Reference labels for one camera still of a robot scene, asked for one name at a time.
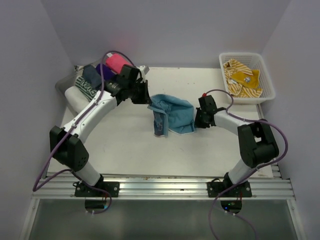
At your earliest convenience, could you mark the pink towel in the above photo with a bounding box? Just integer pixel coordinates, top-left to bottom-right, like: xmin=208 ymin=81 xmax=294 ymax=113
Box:
xmin=105 ymin=54 xmax=130 ymax=74

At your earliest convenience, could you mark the light blue towel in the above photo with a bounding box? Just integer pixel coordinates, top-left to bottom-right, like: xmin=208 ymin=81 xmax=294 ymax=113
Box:
xmin=148 ymin=94 xmax=196 ymax=137

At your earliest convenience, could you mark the grey plastic bin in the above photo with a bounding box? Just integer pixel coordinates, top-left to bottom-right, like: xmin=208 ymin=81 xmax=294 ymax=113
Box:
xmin=55 ymin=66 xmax=93 ymax=102

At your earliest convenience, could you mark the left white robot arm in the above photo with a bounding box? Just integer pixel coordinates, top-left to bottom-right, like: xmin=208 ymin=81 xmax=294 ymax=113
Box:
xmin=49 ymin=64 xmax=151 ymax=197

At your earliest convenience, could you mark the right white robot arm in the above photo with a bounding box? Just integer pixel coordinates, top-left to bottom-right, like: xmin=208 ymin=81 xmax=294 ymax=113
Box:
xmin=195 ymin=95 xmax=279 ymax=197

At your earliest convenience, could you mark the purple rolled towel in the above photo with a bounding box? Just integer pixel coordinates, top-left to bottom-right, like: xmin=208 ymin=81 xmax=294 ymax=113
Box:
xmin=95 ymin=63 xmax=115 ymax=81

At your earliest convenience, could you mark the grey rolled towel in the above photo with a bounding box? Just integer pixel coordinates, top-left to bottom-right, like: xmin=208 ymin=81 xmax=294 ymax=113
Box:
xmin=82 ymin=65 xmax=102 ymax=90

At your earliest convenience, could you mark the green patterned rolled towel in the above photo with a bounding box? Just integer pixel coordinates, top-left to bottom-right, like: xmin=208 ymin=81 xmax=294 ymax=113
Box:
xmin=74 ymin=76 xmax=97 ymax=102

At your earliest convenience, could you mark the yellow striped towel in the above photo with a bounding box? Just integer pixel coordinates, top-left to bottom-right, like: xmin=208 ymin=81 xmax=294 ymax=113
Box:
xmin=223 ymin=58 xmax=263 ymax=98

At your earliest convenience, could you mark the white rolled towel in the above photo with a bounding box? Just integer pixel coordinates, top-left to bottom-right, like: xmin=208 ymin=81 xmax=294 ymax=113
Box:
xmin=64 ymin=86 xmax=90 ymax=116

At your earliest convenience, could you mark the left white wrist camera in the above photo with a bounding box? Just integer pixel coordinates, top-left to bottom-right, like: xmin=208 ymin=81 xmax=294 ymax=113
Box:
xmin=137 ymin=65 xmax=150 ymax=78

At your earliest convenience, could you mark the aluminium mounting rail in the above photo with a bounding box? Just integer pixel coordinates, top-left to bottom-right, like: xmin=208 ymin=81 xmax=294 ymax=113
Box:
xmin=32 ymin=173 xmax=295 ymax=200

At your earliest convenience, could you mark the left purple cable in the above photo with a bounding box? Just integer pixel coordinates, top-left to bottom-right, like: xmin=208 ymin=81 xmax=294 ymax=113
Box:
xmin=32 ymin=51 xmax=137 ymax=193

